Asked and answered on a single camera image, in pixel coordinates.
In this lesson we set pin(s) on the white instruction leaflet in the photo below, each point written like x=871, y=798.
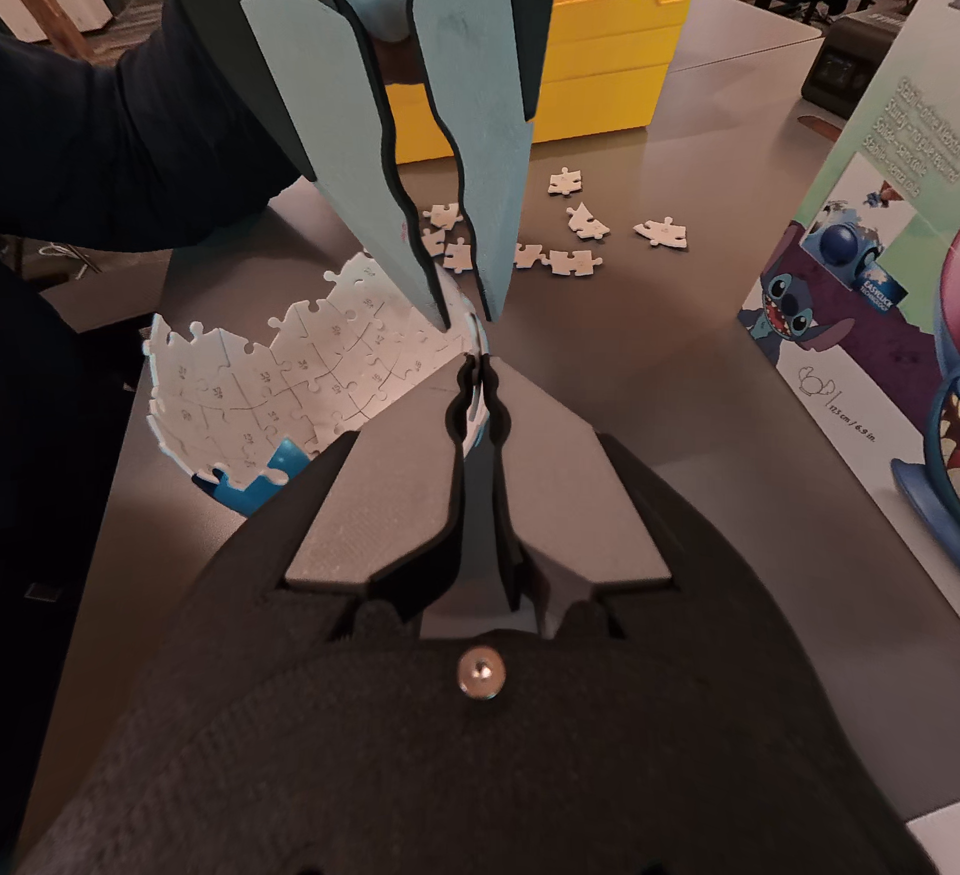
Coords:
x=937, y=845

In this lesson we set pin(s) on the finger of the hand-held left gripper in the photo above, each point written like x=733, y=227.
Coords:
x=322, y=102
x=480, y=65

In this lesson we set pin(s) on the dark grey electronic device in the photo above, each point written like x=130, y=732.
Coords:
x=847, y=65

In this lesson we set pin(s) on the yellow plastic bin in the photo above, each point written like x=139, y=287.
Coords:
x=600, y=65

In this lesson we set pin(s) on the printed puzzle box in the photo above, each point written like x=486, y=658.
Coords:
x=877, y=252

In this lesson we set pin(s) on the partly built puzzle ball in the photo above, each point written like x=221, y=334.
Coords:
x=285, y=380

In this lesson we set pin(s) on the puzzle pieces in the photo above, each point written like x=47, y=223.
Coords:
x=664, y=231

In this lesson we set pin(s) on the person's dark clothed body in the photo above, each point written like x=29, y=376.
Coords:
x=60, y=515

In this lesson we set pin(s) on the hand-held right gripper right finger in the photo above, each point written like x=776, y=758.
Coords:
x=577, y=507

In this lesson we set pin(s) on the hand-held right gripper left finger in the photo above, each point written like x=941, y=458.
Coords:
x=382, y=507

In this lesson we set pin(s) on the person's left forearm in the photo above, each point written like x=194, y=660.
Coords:
x=135, y=140

